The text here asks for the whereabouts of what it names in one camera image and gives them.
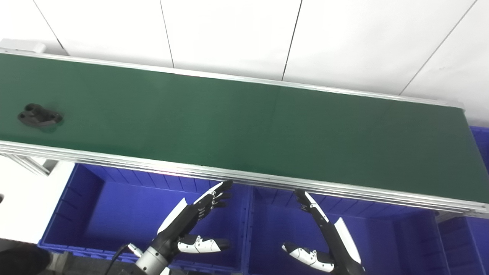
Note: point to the green conveyor belt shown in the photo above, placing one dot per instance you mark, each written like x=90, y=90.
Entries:
x=244, y=126
x=229, y=177

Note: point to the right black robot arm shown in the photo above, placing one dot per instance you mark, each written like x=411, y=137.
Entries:
x=349, y=269

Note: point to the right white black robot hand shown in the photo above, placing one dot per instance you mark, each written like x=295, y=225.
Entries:
x=332, y=233

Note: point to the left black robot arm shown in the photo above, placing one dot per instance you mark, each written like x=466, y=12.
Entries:
x=151, y=261

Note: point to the black machined part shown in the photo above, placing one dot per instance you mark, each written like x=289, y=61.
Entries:
x=38, y=116

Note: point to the blue plastic bin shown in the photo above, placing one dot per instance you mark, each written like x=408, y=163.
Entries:
x=114, y=214
x=275, y=229
x=464, y=244

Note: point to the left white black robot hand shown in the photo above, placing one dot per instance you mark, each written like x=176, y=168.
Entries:
x=183, y=223

